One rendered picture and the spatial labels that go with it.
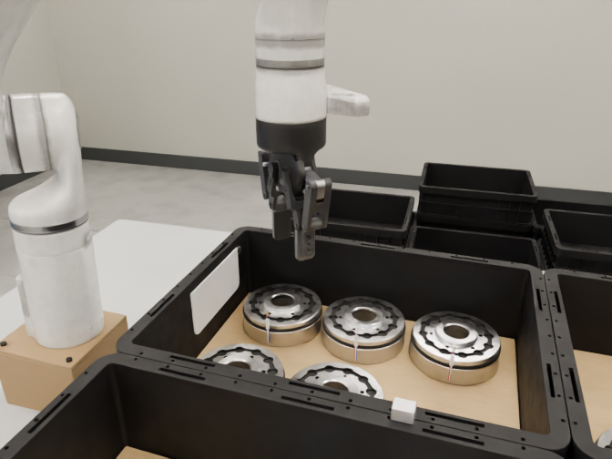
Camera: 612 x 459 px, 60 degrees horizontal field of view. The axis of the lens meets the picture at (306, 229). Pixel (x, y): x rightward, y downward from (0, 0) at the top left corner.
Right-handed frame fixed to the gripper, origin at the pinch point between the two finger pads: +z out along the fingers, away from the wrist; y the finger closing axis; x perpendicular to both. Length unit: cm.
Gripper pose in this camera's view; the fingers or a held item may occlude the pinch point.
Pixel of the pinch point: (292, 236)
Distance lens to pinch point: 61.7
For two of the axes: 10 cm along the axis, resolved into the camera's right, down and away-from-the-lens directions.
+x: 8.9, -1.9, 4.2
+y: 4.6, 3.7, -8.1
